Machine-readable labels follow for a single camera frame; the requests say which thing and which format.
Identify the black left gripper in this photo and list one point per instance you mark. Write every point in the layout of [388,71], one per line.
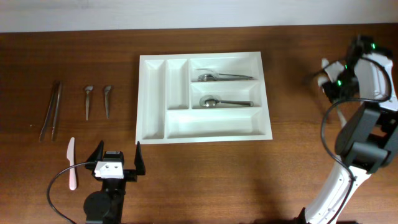
[130,173]

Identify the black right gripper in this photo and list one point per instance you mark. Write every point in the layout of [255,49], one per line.
[330,92]

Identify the steel tablespoon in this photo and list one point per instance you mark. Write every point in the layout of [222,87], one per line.
[210,101]
[341,117]

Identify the steel fork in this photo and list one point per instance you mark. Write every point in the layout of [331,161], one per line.
[214,76]
[214,72]
[203,78]

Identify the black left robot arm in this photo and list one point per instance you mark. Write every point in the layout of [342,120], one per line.
[106,205]

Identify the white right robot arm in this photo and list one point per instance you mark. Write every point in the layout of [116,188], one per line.
[368,140]

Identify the pink plastic knife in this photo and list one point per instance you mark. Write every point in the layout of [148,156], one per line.
[71,158]

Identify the right small steel spoon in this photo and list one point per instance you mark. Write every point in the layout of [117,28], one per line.
[107,90]

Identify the small steel spoon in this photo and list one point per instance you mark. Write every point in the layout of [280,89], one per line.
[107,90]
[88,90]

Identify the left small steel spoon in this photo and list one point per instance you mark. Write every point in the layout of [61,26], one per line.
[88,90]

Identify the white cutlery tray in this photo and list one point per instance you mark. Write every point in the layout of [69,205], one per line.
[187,98]

